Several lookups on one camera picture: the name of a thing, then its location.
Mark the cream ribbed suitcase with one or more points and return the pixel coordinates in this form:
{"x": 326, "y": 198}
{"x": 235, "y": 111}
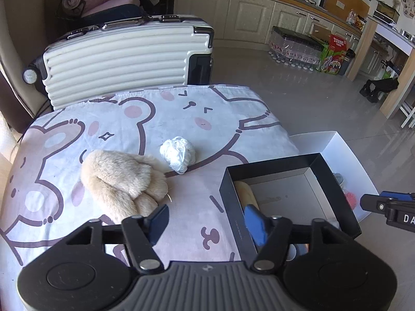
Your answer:
{"x": 113, "y": 61}

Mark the brown cardboard box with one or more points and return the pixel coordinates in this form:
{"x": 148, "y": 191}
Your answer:
{"x": 321, "y": 30}

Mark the grey waste bin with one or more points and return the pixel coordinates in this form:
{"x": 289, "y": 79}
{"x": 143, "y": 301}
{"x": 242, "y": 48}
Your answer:
{"x": 348, "y": 61}

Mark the beige roll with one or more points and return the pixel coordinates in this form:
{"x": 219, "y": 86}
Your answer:
{"x": 244, "y": 194}

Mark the cream kitchen cabinets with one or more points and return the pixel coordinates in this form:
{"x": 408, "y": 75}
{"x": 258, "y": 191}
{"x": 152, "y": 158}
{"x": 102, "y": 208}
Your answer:
{"x": 246, "y": 9}

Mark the white yarn ball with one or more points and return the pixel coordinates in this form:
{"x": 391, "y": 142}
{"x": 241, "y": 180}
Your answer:
{"x": 178, "y": 154}

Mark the green printed carton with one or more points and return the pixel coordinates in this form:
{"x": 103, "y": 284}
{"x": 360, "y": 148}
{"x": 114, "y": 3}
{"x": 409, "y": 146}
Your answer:
{"x": 332, "y": 63}

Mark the bear print blanket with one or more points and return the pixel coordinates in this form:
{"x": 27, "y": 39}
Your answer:
{"x": 162, "y": 120}

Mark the row of water bottles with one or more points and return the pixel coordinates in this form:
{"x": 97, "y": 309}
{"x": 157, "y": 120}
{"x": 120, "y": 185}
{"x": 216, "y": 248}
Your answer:
{"x": 291, "y": 51}

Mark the black cardboard box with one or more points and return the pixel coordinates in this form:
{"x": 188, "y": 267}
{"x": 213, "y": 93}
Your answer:
{"x": 291, "y": 194}

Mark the white chair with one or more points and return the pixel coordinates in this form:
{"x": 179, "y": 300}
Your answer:
{"x": 409, "y": 113}

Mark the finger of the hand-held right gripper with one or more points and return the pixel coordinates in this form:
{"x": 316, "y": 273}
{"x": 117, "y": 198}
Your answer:
{"x": 398, "y": 195}
{"x": 373, "y": 203}

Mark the red carton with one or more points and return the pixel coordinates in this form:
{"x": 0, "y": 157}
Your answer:
{"x": 337, "y": 42}

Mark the beige plush toy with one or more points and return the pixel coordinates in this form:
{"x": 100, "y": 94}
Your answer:
{"x": 120, "y": 175}

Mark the white cardboard box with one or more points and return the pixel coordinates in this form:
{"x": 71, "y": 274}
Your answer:
{"x": 340, "y": 155}

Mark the white desk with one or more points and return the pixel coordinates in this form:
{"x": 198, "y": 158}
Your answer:
{"x": 389, "y": 39}

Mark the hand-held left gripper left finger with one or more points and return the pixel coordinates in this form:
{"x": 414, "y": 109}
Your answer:
{"x": 159, "y": 222}

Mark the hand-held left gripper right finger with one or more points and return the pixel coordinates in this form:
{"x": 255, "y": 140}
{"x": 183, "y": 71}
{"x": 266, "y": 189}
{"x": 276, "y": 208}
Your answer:
{"x": 256, "y": 226}

